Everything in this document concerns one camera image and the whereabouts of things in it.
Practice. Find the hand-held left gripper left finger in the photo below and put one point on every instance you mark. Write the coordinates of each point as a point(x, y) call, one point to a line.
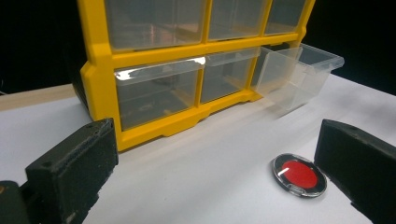
point(73, 174)

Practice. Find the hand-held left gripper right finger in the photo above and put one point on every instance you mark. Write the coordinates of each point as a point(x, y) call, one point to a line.
point(358, 165)

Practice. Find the clear plastic drawer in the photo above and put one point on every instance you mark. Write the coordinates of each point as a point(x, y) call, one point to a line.
point(155, 90)
point(285, 15)
point(227, 74)
point(152, 21)
point(299, 77)
point(236, 17)

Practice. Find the yellow drawer organizer cabinet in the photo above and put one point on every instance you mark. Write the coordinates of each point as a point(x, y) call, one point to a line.
point(99, 74)

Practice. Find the round red compact case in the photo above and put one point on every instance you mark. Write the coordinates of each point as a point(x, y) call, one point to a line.
point(299, 174)

